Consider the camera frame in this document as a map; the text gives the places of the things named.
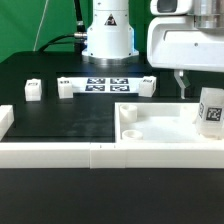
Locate white U-shaped fence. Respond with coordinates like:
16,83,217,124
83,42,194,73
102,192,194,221
0,105,224,168

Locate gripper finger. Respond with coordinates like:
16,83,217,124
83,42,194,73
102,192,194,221
174,69,190,99

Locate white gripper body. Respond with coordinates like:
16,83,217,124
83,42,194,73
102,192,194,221
147,0,224,72

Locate fiducial marker sheet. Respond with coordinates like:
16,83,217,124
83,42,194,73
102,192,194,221
71,77,141,94

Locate thin white cable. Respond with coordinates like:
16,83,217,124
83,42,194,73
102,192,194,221
33,0,50,52

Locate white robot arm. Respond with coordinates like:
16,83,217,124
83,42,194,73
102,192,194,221
82,0,224,88

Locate white square tabletop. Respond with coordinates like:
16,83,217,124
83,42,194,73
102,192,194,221
114,103,224,143

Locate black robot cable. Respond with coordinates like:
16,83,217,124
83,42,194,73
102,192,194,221
37,0,88,53

